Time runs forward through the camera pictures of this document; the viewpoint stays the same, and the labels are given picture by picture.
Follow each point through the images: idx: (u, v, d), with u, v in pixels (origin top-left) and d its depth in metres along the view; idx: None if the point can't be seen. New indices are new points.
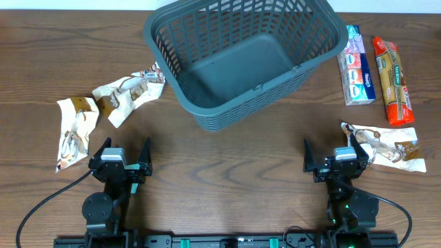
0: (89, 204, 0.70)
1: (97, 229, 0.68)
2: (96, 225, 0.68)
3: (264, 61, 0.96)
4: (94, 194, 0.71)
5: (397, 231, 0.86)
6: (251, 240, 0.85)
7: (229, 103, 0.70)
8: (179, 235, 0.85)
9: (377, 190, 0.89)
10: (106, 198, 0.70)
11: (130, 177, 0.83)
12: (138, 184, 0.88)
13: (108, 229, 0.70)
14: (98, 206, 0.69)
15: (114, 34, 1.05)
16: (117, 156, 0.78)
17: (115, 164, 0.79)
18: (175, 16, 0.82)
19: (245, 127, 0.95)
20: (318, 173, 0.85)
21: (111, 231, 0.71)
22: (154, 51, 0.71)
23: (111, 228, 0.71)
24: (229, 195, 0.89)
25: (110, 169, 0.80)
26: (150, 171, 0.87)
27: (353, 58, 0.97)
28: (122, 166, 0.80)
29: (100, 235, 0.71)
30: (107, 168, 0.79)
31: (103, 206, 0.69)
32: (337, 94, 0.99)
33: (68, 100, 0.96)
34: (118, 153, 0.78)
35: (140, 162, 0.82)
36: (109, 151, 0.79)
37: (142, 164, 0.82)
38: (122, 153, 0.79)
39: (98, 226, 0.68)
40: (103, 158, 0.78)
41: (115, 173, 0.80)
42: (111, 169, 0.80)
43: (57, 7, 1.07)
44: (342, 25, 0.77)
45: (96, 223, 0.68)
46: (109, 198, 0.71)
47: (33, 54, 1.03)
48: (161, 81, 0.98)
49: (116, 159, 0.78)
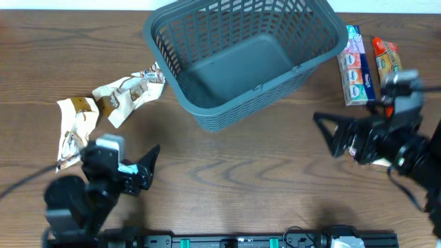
0: (55, 187, 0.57)
1: (62, 215, 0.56)
2: (57, 211, 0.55)
3: (264, 60, 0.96)
4: (60, 178, 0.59)
5: (397, 231, 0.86)
6: (251, 240, 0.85)
7: (228, 103, 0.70)
8: (179, 235, 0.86)
9: (377, 189, 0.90)
10: (76, 180, 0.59)
11: (123, 178, 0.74)
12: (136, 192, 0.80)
13: (77, 220, 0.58)
14: (65, 187, 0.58)
15: (113, 34, 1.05)
16: (114, 145, 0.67)
17: (109, 153, 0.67)
18: (175, 16, 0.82)
19: (245, 127, 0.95)
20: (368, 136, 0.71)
21: (80, 226, 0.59)
22: (155, 52, 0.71)
23: (80, 221, 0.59)
24: (229, 195, 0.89)
25: (101, 158, 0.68)
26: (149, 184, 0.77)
27: (353, 58, 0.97)
28: (118, 160, 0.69)
29: (69, 231, 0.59)
30: (98, 156, 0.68)
31: (72, 189, 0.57)
32: (337, 94, 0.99)
33: (68, 100, 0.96)
34: (117, 142, 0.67)
35: (139, 166, 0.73)
36: (107, 137, 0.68)
37: (143, 172, 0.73)
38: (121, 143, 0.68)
39: (63, 210, 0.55)
40: (97, 144, 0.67)
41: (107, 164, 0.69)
42: (103, 158, 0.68)
43: (58, 7, 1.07)
44: (342, 25, 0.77)
45: (59, 207, 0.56)
46: (80, 180, 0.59)
47: (33, 54, 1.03)
48: (161, 81, 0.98)
49: (112, 147, 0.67)
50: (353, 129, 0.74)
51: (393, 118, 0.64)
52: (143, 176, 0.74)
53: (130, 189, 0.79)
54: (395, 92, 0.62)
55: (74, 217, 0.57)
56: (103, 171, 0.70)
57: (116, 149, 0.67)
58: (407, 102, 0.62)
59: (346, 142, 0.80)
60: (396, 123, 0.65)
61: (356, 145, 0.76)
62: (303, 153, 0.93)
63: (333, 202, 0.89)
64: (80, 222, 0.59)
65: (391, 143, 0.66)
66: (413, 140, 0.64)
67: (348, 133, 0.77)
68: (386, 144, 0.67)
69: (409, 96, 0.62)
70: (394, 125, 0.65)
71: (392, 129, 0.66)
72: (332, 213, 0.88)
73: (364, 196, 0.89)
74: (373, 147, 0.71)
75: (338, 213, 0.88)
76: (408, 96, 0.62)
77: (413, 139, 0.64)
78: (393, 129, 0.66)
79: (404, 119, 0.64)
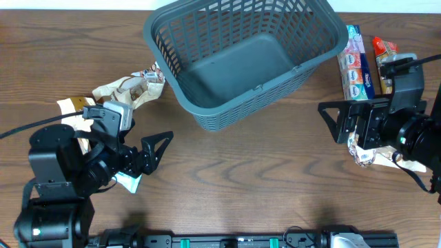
0: (43, 132, 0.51)
1: (45, 160, 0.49)
2: (42, 155, 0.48)
3: (264, 60, 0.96)
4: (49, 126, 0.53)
5: (397, 231, 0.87)
6: (251, 240, 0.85)
7: (228, 103, 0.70)
8: (179, 235, 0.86)
9: (377, 189, 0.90)
10: (66, 128, 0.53)
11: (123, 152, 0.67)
12: (136, 177, 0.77)
13: (63, 169, 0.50)
14: (54, 131, 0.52)
15: (113, 34, 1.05)
16: (120, 109, 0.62)
17: (112, 118, 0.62)
18: (176, 16, 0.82)
19: (245, 127, 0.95)
20: (364, 116, 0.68)
21: (65, 178, 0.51)
22: (155, 52, 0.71)
23: (66, 173, 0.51)
24: (229, 195, 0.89)
25: (106, 122, 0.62)
26: (154, 168, 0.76)
27: (353, 58, 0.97)
28: (120, 128, 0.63)
29: (53, 184, 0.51)
30: (103, 120, 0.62)
31: (61, 133, 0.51)
32: (337, 94, 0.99)
33: (68, 100, 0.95)
34: (124, 107, 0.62)
35: (142, 140, 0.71)
36: (114, 102, 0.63)
37: (148, 151, 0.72)
38: (127, 110, 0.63)
39: (45, 153, 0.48)
40: (104, 106, 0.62)
41: (109, 128, 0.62)
42: (107, 122, 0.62)
43: (58, 7, 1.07)
44: (342, 25, 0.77)
45: (42, 149, 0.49)
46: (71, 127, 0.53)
47: (33, 54, 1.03)
48: (161, 80, 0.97)
49: (117, 111, 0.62)
50: (354, 109, 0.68)
51: (393, 97, 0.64)
52: (146, 155, 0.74)
53: (131, 169, 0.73)
54: (395, 71, 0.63)
55: (59, 164, 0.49)
56: (104, 137, 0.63)
57: (119, 114, 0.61)
58: (408, 79, 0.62)
59: (345, 129, 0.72)
60: (397, 102, 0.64)
61: (351, 127, 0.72)
62: (303, 153, 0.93)
63: (333, 202, 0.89)
64: (67, 175, 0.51)
65: (393, 124, 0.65)
66: (413, 120, 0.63)
67: (345, 116, 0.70)
68: (389, 125, 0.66)
69: (408, 74, 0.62)
70: (394, 104, 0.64)
71: (393, 111, 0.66)
72: (332, 213, 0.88)
73: (365, 196, 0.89)
74: (373, 129, 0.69)
75: (338, 213, 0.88)
76: (405, 74, 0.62)
77: (413, 118, 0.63)
78: (393, 111, 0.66)
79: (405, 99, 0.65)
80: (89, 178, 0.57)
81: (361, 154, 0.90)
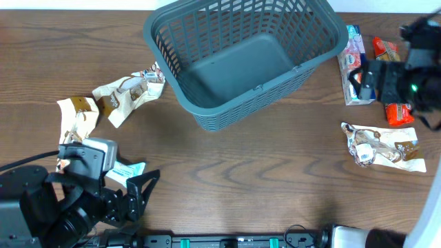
0: (12, 174, 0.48)
1: (7, 210, 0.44)
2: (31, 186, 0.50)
3: (264, 61, 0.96)
4: (20, 167, 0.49)
5: (397, 231, 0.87)
6: (251, 240, 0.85)
7: (228, 103, 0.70)
8: (179, 235, 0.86)
9: (377, 189, 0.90)
10: (39, 170, 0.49)
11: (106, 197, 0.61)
12: (121, 224, 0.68)
13: (29, 222, 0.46)
14: (24, 174, 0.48)
15: (113, 34, 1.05)
16: (103, 145, 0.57)
17: (95, 157, 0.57)
18: (175, 16, 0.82)
19: (245, 127, 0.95)
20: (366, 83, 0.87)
21: (30, 232, 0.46)
22: (154, 52, 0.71)
23: (33, 227, 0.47)
24: (229, 195, 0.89)
25: (87, 162, 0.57)
26: (140, 213, 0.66)
27: (353, 58, 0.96)
28: (103, 167, 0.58)
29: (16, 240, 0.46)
30: (84, 158, 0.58)
31: (33, 177, 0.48)
32: (337, 94, 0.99)
33: (68, 100, 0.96)
34: (107, 143, 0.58)
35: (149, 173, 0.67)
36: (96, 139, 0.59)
37: (135, 195, 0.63)
38: (111, 145, 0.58)
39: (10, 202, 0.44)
40: (84, 143, 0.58)
41: (93, 169, 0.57)
42: (90, 162, 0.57)
43: (58, 7, 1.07)
44: (342, 25, 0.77)
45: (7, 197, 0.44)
46: (45, 169, 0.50)
47: (33, 54, 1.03)
48: (161, 81, 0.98)
49: (100, 147, 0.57)
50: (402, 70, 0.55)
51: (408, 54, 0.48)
52: (132, 199, 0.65)
53: (114, 217, 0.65)
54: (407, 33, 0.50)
55: (25, 215, 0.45)
56: (83, 180, 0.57)
57: (103, 151, 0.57)
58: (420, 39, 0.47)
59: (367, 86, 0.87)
60: (412, 57, 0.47)
61: (372, 83, 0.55)
62: (303, 153, 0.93)
63: (333, 202, 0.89)
64: (34, 229, 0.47)
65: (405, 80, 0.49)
66: (406, 74, 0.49)
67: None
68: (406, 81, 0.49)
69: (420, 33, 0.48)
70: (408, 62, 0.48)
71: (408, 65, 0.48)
72: (332, 213, 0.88)
73: (365, 196, 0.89)
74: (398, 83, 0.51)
75: (338, 213, 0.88)
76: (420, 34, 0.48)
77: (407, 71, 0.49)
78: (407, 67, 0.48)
79: (424, 37, 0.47)
80: (65, 230, 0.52)
81: (361, 154, 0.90)
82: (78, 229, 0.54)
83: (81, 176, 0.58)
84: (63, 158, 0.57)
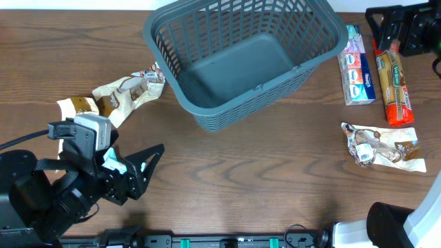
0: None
1: None
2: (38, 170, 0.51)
3: (264, 60, 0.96)
4: (7, 153, 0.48)
5: None
6: (251, 240, 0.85)
7: (228, 103, 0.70)
8: (179, 235, 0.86)
9: (377, 189, 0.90)
10: (27, 156, 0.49)
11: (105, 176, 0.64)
12: (123, 202, 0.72)
13: (21, 215, 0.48)
14: (13, 162, 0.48)
15: (114, 34, 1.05)
16: (94, 125, 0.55)
17: (86, 138, 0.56)
18: (176, 16, 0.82)
19: (245, 127, 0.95)
20: None
21: (24, 223, 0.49)
22: (154, 51, 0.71)
23: (25, 218, 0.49)
24: (229, 195, 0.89)
25: (80, 142, 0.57)
26: (140, 191, 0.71)
27: (353, 58, 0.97)
28: (96, 146, 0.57)
29: (9, 230, 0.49)
30: (77, 138, 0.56)
31: (20, 165, 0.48)
32: (337, 94, 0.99)
33: (67, 100, 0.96)
34: (98, 123, 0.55)
35: (152, 149, 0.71)
36: (88, 116, 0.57)
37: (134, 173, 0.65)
38: (103, 124, 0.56)
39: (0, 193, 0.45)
40: (76, 121, 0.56)
41: (86, 148, 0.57)
42: (83, 142, 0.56)
43: (58, 7, 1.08)
44: (342, 26, 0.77)
45: None
46: (32, 157, 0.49)
47: (33, 54, 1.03)
48: (161, 81, 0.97)
49: (91, 127, 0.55)
50: None
51: None
52: (131, 178, 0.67)
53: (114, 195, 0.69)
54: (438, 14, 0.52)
55: (16, 207, 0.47)
56: (80, 159, 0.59)
57: (94, 131, 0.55)
58: None
59: None
60: None
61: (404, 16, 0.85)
62: (303, 153, 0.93)
63: (333, 202, 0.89)
64: (26, 220, 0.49)
65: None
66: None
67: None
68: None
69: None
70: None
71: None
72: (332, 213, 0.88)
73: (365, 195, 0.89)
74: (415, 36, 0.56)
75: (338, 213, 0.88)
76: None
77: None
78: None
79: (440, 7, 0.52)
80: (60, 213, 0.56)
81: (361, 154, 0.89)
82: (74, 211, 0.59)
83: (77, 155, 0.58)
84: (53, 138, 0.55)
